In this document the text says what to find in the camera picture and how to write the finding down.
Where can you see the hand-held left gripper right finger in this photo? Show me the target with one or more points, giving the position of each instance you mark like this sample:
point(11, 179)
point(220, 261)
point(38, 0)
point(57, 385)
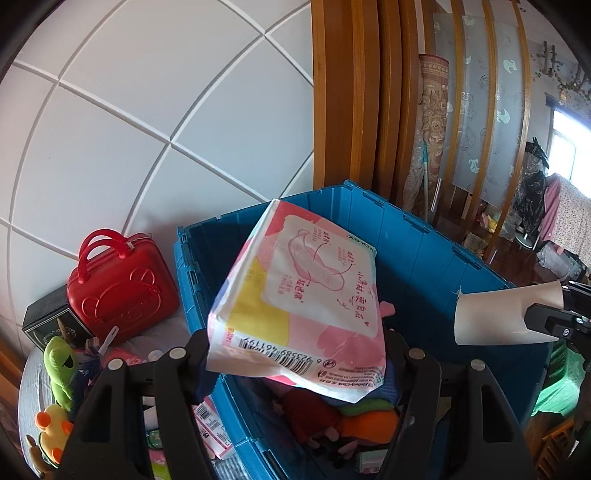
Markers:
point(411, 369)

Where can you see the white quilted headboard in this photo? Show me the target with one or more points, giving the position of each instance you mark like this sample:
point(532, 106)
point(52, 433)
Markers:
point(138, 115)

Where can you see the black plastic bag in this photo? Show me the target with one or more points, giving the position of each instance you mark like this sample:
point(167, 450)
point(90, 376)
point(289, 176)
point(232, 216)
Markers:
point(531, 198)

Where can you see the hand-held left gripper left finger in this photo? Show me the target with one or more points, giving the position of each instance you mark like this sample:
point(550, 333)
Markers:
point(194, 355)

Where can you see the brown bear plush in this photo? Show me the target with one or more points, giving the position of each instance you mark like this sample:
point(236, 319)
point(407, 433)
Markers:
point(37, 457)

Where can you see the wooden door frame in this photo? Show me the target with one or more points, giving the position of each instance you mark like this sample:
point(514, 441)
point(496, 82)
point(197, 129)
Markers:
point(360, 92)

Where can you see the frosted glass door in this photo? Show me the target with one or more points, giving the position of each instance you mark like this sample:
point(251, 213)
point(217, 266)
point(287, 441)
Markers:
point(485, 115)

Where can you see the large pink white pad packet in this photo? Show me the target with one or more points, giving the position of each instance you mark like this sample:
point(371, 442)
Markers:
point(300, 300)

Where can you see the small pink packet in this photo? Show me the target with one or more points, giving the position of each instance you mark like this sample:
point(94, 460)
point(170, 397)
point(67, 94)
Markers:
point(124, 357)

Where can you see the black gift box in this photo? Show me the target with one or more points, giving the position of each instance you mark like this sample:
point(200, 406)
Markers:
point(46, 318)

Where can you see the window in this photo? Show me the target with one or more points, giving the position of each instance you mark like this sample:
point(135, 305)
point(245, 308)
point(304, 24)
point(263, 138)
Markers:
point(570, 143)

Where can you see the green monster plush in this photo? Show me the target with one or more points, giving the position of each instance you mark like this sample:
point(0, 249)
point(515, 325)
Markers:
point(60, 369)

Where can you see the floral rolled carpet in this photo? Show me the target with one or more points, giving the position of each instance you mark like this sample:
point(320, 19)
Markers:
point(429, 115)

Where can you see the pink floral hanging garment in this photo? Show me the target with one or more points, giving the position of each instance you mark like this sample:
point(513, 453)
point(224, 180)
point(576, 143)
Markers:
point(570, 217)

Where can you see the yellow duck plush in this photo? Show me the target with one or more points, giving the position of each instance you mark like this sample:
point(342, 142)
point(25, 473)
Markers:
point(53, 429)

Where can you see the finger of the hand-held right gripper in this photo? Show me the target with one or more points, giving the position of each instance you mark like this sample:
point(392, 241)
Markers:
point(577, 295)
point(549, 318)

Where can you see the orange cloth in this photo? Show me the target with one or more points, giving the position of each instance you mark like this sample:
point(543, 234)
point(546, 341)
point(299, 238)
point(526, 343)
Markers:
point(369, 424)

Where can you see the green bag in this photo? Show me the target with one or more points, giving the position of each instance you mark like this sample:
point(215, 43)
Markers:
point(558, 387)

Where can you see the pig plush red dress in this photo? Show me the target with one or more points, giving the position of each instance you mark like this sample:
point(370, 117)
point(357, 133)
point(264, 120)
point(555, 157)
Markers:
point(309, 410)

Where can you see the pink white tissue pack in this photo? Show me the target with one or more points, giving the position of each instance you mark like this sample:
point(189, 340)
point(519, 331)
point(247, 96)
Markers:
point(212, 424)

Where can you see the blue plastic storage bin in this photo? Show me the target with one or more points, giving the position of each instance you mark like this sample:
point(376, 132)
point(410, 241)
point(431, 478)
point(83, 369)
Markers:
point(438, 258)

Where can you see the white paper roll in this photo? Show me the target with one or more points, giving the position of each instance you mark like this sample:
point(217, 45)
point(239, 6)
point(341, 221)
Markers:
point(494, 314)

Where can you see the green cloth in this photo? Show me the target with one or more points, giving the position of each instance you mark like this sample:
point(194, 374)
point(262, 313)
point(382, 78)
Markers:
point(364, 406)

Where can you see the red hard-shell case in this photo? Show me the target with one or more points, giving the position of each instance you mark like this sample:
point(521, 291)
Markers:
point(120, 300)

